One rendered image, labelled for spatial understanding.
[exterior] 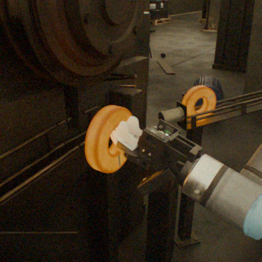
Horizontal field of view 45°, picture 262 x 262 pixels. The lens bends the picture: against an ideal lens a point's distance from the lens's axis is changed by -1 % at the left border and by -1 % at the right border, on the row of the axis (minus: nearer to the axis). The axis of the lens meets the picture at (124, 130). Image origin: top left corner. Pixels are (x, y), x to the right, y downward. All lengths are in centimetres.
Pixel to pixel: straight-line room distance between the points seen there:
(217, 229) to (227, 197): 119
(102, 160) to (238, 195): 29
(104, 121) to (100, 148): 6
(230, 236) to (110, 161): 114
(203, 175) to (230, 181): 5
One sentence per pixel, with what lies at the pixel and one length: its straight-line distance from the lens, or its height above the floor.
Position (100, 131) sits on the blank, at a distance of 66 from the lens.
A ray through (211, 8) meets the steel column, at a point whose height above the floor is 61.
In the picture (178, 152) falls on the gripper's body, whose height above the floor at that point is 85.
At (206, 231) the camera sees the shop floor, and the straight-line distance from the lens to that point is 176.
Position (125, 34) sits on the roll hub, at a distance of 91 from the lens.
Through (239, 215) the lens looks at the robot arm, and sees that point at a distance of 61.
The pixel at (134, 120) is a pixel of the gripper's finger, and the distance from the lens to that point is 70.
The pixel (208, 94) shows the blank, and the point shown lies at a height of 75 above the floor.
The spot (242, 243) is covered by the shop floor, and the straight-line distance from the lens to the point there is 175.
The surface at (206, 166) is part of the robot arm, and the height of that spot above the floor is 84.
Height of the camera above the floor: 114
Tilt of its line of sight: 24 degrees down
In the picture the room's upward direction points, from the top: straight up
